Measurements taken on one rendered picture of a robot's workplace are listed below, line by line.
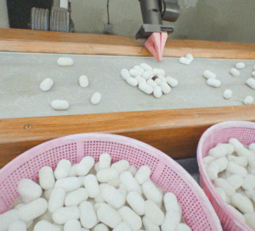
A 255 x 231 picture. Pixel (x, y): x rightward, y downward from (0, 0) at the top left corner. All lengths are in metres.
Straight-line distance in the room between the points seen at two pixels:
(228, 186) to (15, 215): 0.29
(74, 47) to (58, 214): 0.48
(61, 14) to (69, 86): 0.38
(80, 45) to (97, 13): 1.98
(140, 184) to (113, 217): 0.07
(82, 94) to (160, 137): 0.19
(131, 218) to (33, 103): 0.28
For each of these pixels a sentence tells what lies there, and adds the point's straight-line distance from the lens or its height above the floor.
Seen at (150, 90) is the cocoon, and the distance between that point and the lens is 0.53.
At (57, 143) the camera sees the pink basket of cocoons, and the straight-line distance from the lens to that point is 0.35.
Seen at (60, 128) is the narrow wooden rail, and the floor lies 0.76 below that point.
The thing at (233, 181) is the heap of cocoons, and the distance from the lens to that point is 0.41.
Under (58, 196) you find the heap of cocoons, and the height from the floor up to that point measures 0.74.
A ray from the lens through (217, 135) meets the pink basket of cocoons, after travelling 0.47.
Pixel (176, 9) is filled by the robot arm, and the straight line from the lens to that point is 0.81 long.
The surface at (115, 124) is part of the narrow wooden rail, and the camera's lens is 0.39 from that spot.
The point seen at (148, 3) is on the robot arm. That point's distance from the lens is 0.76.
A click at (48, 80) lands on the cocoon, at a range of 0.51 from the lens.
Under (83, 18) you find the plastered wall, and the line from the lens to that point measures 2.64.
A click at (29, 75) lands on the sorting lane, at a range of 0.57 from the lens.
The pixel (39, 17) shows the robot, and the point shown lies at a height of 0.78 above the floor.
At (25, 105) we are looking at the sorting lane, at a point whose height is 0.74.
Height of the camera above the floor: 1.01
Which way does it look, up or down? 33 degrees down
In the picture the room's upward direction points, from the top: 11 degrees clockwise
